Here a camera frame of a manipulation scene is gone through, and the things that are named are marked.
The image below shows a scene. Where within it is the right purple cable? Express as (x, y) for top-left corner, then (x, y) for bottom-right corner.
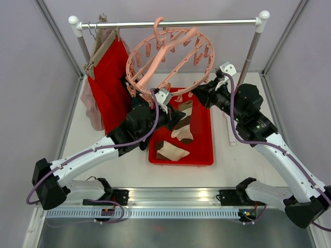
(223, 73), (331, 229)

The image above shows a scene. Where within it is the pink round clip hanger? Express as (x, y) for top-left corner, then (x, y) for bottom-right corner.
(126, 17), (215, 103)

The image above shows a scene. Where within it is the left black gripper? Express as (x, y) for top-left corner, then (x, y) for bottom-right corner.
(137, 103), (186, 140)

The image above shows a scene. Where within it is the aluminium frame post right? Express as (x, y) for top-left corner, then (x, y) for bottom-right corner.
(261, 0), (310, 77)

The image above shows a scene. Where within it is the teal christmas sock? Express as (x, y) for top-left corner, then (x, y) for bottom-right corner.
(126, 82), (154, 109)

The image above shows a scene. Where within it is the metal clothes rack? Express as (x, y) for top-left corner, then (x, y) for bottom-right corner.
(68, 10), (270, 85)

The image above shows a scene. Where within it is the red hanging cloth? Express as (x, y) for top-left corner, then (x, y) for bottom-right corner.
(88, 40), (131, 134)

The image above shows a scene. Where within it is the brown beige striped sock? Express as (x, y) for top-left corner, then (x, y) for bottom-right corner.
(171, 100), (193, 144)

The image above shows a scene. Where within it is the red plastic tray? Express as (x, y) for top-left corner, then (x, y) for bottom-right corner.
(148, 93), (214, 166)

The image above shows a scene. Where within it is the aluminium frame post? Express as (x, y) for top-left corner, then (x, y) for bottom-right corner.
(261, 0), (310, 77)
(34, 0), (83, 79)

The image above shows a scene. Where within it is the beige clip hanger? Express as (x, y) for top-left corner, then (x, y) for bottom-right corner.
(84, 14), (121, 80)

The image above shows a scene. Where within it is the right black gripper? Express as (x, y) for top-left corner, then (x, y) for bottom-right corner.
(191, 76), (244, 123)

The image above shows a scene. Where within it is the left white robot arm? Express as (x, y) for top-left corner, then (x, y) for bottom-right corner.
(32, 104), (187, 210)

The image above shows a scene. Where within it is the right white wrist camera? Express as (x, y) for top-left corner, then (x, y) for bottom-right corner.
(215, 61), (237, 91)

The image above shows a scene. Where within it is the pink hanging garment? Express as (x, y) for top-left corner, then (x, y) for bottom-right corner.
(80, 38), (128, 131)

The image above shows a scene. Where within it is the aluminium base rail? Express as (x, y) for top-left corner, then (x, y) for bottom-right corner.
(67, 188), (293, 207)

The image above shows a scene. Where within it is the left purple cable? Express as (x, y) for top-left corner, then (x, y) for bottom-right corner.
(25, 89), (160, 205)

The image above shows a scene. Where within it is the aluminium frame post left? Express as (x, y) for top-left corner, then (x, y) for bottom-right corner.
(34, 0), (83, 79)

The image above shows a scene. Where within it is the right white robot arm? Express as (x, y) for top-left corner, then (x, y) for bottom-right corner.
(192, 81), (330, 232)

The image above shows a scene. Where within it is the purple cable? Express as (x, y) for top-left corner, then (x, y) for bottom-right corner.
(223, 73), (331, 229)
(25, 89), (160, 205)

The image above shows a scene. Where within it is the white slotted cable duct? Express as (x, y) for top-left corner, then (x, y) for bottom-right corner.
(47, 208), (240, 219)

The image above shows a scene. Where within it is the black sports sock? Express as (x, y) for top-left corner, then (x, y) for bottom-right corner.
(120, 76), (132, 98)
(139, 137), (151, 151)

